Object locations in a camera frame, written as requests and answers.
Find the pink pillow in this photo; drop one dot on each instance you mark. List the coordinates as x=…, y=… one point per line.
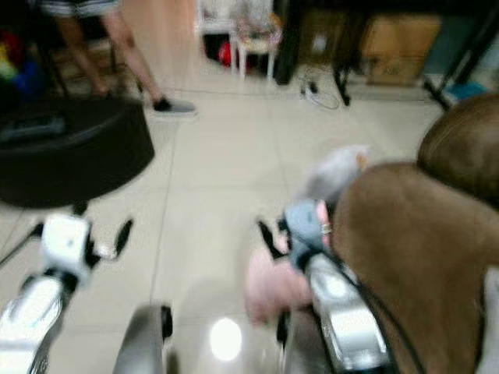
x=273, y=288

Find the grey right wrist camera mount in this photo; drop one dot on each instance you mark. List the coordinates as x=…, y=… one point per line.
x=304, y=230

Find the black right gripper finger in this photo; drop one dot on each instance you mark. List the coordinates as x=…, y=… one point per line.
x=268, y=238

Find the white stool with floral cushion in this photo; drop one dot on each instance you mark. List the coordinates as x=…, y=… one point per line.
x=256, y=35

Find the brown sofa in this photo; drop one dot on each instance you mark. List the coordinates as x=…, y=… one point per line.
x=421, y=234

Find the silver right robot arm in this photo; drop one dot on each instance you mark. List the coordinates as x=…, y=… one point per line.
x=347, y=319

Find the black desk frame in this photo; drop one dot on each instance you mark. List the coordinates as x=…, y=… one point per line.
x=288, y=47

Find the grey robot leg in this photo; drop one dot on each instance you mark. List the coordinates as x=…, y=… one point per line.
x=298, y=351
x=140, y=343

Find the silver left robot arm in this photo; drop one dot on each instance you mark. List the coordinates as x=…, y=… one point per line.
x=31, y=315

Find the grey right robot leg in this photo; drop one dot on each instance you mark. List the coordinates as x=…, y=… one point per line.
x=298, y=351

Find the grey left robot leg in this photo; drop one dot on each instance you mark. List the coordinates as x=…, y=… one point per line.
x=140, y=343

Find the colourful toy pile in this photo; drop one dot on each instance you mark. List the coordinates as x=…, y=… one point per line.
x=19, y=66

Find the large cardboard box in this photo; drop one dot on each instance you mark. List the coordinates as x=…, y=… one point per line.
x=399, y=48

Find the small cardboard box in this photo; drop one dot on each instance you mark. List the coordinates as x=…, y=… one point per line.
x=321, y=37

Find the black remote control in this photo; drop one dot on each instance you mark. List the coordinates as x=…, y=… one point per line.
x=33, y=128

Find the round black ottoman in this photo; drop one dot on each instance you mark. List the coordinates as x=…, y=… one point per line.
x=86, y=167

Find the person in striped shorts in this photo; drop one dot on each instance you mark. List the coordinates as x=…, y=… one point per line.
x=129, y=47

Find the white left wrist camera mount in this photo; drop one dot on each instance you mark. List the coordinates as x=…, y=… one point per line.
x=68, y=243

